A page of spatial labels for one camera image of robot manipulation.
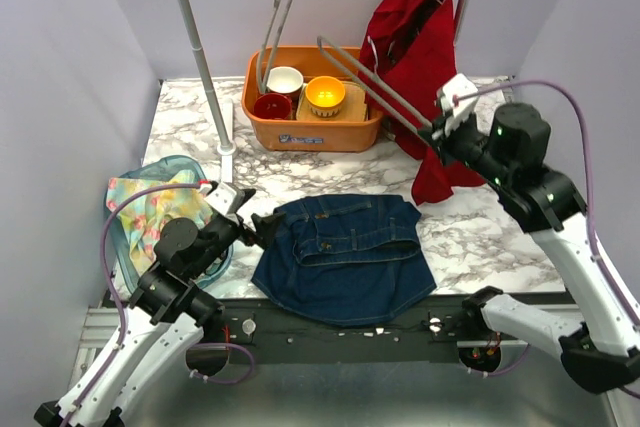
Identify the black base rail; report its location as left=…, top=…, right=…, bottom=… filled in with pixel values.
left=119, top=291, right=551, bottom=368

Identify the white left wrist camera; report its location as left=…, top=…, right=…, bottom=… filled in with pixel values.
left=199, top=181, right=245, bottom=217

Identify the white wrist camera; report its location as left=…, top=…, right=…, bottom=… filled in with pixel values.
left=199, top=181, right=245, bottom=217
left=432, top=73, right=479, bottom=139

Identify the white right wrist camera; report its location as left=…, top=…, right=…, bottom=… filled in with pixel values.
left=432, top=73, right=479, bottom=139

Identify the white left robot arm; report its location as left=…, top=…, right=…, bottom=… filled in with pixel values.
left=34, top=182, right=284, bottom=426

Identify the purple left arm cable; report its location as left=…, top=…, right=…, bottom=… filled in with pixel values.
left=59, top=180, right=256, bottom=426

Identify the floral cloth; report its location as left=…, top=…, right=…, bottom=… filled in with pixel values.
left=105, top=169, right=213, bottom=277

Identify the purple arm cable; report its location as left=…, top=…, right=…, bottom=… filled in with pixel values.
left=59, top=180, right=256, bottom=426
left=452, top=79, right=640, bottom=398

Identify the beige square plate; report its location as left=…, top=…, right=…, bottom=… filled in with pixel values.
left=296, top=80, right=368, bottom=122

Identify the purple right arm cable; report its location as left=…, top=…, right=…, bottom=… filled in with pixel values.
left=452, top=79, right=640, bottom=398

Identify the red skirt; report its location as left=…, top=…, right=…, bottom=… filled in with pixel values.
left=359, top=0, right=484, bottom=205

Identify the blue denim skirt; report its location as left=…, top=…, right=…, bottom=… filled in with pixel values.
left=252, top=194, right=436, bottom=327

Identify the yellow bowl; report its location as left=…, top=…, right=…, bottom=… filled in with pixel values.
left=305, top=76, right=346, bottom=117

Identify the grey hanger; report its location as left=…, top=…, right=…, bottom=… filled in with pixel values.
left=255, top=0, right=293, bottom=94
left=316, top=35, right=436, bottom=136

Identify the red cup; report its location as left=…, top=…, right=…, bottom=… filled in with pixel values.
left=253, top=92, right=293, bottom=120

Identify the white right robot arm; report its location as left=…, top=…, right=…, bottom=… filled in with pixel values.
left=418, top=103, right=639, bottom=394

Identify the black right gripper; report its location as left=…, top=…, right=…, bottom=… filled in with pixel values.
left=418, top=105, right=511, bottom=187

